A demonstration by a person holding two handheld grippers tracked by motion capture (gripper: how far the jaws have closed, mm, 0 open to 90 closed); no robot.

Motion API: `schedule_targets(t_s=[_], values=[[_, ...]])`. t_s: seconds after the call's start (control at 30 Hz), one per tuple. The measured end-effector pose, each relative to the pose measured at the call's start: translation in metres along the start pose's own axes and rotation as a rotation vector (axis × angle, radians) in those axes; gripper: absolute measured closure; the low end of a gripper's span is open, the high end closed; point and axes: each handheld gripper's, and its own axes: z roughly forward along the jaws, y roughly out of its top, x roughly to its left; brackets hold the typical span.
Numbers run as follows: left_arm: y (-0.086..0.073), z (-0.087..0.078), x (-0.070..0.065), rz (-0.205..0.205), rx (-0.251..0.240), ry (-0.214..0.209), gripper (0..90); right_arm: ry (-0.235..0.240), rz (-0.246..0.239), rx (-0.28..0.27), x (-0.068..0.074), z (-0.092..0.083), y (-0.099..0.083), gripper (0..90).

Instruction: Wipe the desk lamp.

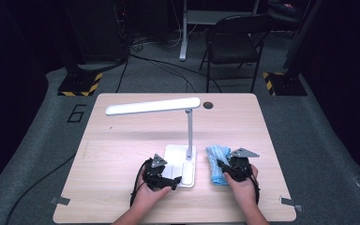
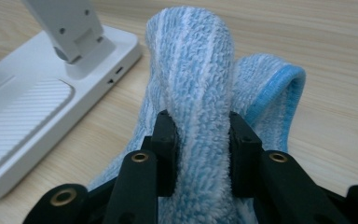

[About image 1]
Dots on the white table frame leg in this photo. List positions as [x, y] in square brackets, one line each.
[183, 37]

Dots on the black stand with striped base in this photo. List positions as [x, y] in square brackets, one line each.
[286, 84]
[78, 84]

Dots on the person's left hand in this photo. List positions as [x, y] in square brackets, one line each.
[147, 200]

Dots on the grey tape piece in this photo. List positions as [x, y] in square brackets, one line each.
[60, 200]
[290, 203]

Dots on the black folding chair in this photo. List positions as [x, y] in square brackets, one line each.
[231, 47]

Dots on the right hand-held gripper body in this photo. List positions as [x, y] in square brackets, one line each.
[240, 170]

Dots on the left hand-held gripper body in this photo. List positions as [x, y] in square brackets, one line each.
[154, 178]

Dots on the dark cabinet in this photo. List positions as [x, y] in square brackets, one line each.
[100, 31]

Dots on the person's right hand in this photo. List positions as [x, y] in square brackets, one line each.
[247, 193]

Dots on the white desk lamp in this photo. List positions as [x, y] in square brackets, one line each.
[153, 106]

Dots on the blue striped cloth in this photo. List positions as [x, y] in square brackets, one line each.
[214, 162]

